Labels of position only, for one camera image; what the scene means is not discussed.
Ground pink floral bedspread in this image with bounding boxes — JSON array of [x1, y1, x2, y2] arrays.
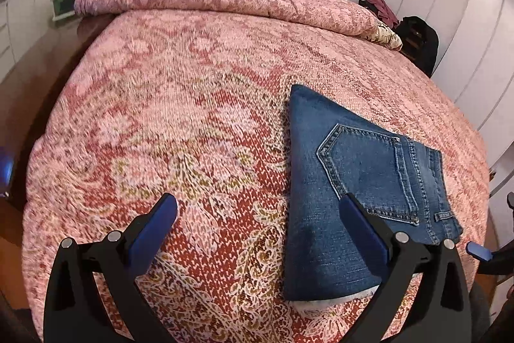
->
[[22, 10, 489, 342]]

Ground blue denim jeans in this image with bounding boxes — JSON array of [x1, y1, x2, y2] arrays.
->
[[284, 85, 463, 302]]

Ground black jacket on chair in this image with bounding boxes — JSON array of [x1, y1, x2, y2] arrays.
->
[[394, 16, 439, 78]]

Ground white built-in wardrobe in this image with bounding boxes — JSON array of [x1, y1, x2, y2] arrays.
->
[[385, 0, 513, 172]]

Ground floral yellow pillow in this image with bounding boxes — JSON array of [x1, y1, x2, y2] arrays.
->
[[362, 20, 403, 51]]

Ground maroon clothes pile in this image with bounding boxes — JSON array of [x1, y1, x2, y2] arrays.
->
[[358, 0, 400, 30]]

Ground white left side cabinet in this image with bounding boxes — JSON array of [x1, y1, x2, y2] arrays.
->
[[1, 0, 53, 80]]

